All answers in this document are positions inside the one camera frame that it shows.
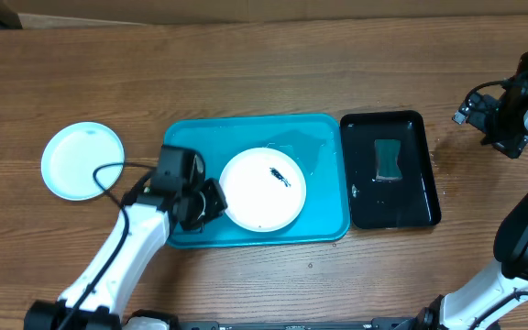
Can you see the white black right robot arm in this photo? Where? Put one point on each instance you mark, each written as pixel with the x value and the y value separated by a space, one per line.
pixel 498 288

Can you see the green sponge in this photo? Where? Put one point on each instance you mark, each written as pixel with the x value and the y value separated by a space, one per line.
pixel 386 154

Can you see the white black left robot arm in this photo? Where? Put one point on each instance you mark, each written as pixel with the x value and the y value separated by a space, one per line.
pixel 147 218

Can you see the light blue plate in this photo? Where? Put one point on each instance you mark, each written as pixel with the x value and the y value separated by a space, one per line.
pixel 81 160

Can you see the black rectangular tray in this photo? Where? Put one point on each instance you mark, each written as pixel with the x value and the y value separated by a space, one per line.
pixel 409 202

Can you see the white plate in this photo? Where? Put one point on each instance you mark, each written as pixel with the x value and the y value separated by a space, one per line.
pixel 265 189

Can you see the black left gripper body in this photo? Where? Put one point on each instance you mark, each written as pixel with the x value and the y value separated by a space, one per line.
pixel 207 201

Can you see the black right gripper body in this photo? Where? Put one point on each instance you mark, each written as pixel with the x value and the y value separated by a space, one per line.
pixel 482 112

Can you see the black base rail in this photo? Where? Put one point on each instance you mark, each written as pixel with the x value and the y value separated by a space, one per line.
pixel 145 323

